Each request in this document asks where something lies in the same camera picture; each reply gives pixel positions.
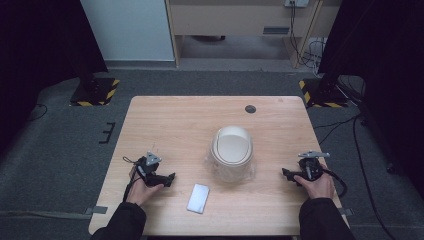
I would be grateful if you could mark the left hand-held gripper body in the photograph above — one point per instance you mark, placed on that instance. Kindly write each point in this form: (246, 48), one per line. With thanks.
(149, 166)

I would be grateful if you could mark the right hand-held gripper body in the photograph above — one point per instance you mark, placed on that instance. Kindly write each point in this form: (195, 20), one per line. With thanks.
(311, 166)

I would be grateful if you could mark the person's right hand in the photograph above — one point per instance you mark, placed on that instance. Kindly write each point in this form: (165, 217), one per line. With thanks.
(318, 187)

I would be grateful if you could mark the person's left hand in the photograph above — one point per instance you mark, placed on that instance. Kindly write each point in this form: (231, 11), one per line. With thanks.
(141, 192)

